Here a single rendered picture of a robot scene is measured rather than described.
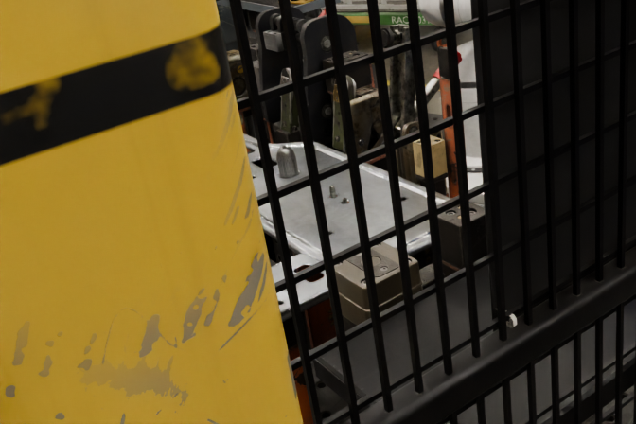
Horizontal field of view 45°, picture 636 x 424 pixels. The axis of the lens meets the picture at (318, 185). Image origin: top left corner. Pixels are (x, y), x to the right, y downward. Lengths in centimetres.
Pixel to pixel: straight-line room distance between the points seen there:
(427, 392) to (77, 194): 34
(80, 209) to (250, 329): 7
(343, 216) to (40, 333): 87
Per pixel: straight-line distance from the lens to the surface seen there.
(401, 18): 537
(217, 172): 23
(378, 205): 109
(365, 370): 74
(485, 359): 54
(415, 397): 51
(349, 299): 83
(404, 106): 115
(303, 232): 105
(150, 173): 22
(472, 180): 173
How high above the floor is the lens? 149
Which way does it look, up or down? 25 degrees down
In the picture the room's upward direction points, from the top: 10 degrees counter-clockwise
